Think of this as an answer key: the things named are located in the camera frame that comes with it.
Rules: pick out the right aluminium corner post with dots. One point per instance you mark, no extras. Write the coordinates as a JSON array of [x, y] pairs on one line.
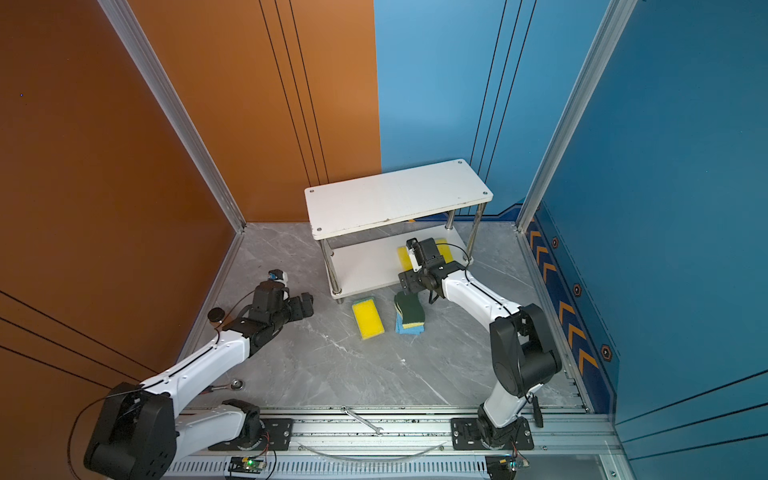
[[611, 28]]

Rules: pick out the right circuit board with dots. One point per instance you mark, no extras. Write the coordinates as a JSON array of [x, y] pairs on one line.
[[501, 467]]

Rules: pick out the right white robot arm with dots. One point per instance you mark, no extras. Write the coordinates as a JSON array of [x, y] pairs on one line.
[[524, 354]]

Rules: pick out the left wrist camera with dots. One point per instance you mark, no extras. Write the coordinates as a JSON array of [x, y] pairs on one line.
[[278, 275]]

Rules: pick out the black handled screwdriver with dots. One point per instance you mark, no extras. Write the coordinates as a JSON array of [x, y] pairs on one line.
[[537, 411]]

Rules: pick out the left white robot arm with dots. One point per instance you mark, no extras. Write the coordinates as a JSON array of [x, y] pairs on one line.
[[142, 429]]

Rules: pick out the left circuit board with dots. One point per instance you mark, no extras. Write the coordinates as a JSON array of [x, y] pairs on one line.
[[246, 465]]

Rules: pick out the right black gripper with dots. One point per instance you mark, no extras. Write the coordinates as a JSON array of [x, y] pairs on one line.
[[408, 282]]

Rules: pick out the blue sponge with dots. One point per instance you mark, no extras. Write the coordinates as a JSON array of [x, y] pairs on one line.
[[408, 328]]

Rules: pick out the circuit board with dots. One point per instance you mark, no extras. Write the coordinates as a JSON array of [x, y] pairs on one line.
[[246, 465], [501, 467]]

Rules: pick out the aluminium front rail frame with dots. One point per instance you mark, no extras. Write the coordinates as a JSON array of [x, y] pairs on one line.
[[348, 443]]

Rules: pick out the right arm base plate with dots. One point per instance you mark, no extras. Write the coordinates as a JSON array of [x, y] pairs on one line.
[[481, 434]]

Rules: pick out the aluminium corner post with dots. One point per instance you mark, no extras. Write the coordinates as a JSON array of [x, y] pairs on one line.
[[126, 25], [611, 28]]

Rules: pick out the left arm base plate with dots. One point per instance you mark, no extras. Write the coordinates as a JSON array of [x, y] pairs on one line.
[[274, 434]]

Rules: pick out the white two-tier shelf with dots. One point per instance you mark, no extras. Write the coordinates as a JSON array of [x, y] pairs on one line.
[[349, 207]]

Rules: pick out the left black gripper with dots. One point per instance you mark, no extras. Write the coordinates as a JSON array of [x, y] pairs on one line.
[[300, 313]]

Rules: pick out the green yellow wavy sponge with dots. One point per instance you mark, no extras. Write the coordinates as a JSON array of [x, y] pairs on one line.
[[409, 308]]

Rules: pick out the left aluminium corner post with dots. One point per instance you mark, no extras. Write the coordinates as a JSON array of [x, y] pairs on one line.
[[126, 25]]

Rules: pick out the brown jar black lid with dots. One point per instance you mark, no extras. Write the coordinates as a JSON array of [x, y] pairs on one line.
[[216, 315]]

